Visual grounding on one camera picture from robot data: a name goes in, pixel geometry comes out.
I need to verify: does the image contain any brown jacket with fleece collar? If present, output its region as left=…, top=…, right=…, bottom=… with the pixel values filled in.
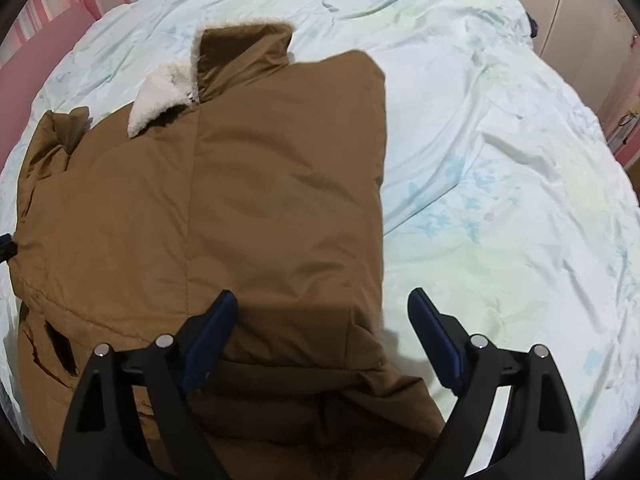
left=9, top=23, right=443, bottom=479

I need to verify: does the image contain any pale floral white duvet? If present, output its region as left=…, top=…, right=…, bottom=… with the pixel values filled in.
left=1, top=0, right=639, bottom=477

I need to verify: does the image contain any white wardrobe with red decals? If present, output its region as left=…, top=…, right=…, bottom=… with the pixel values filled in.
left=520, top=0, right=638, bottom=118

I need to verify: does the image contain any pink bed sheet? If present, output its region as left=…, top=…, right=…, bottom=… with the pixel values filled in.
left=0, top=3, right=94, bottom=167

